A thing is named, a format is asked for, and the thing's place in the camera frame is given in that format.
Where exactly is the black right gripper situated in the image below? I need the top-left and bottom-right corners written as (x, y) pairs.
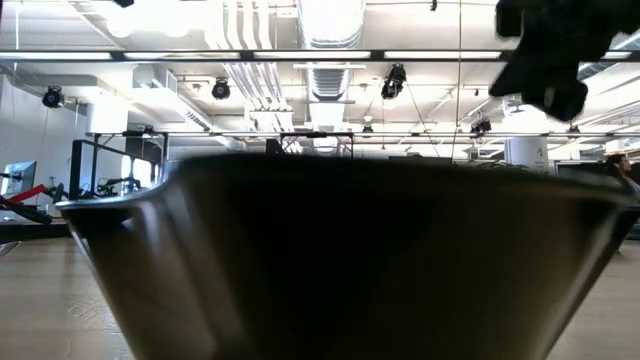
top-left (489, 0), bottom-right (606, 123)

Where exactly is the large wavy-edged black plate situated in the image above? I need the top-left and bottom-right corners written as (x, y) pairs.
top-left (54, 152), bottom-right (640, 360)

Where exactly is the black ceiling spotlight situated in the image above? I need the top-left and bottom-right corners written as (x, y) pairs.
top-left (379, 63), bottom-right (408, 101)
top-left (210, 76), bottom-right (233, 101)
top-left (468, 116), bottom-right (493, 137)
top-left (41, 85), bottom-right (66, 110)

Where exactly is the white round column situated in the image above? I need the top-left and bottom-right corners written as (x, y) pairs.
top-left (503, 135), bottom-right (551, 175)

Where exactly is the person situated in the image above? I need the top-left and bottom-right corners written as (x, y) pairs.
top-left (603, 152), bottom-right (640, 197)

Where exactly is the large black screen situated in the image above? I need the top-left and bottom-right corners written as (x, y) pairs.
top-left (388, 155), bottom-right (454, 162)

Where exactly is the long black light bar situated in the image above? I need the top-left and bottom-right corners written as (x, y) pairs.
top-left (0, 48), bottom-right (640, 63)

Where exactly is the white ceiling air unit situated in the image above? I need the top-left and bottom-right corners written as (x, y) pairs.
top-left (131, 63), bottom-right (179, 95)

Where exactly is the black mesh tray rack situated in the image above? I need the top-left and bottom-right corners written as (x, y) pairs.
top-left (68, 138), bottom-right (289, 204)

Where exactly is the red bar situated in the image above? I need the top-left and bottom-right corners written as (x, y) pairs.
top-left (8, 183), bottom-right (50, 205)

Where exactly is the grey desk monitor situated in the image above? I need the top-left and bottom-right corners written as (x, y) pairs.
top-left (0, 160), bottom-right (39, 197)

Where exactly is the thin hanging cable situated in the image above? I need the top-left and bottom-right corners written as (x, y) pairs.
top-left (451, 0), bottom-right (464, 162)

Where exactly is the black partition wall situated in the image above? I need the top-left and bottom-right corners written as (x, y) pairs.
top-left (554, 160), bottom-right (609, 184)

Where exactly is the silver spiral air duct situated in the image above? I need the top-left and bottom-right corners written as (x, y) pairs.
top-left (295, 0), bottom-right (367, 104)

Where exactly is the black background rig frame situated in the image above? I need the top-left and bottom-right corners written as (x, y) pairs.
top-left (278, 130), bottom-right (356, 159)
top-left (83, 128), bottom-right (170, 201)

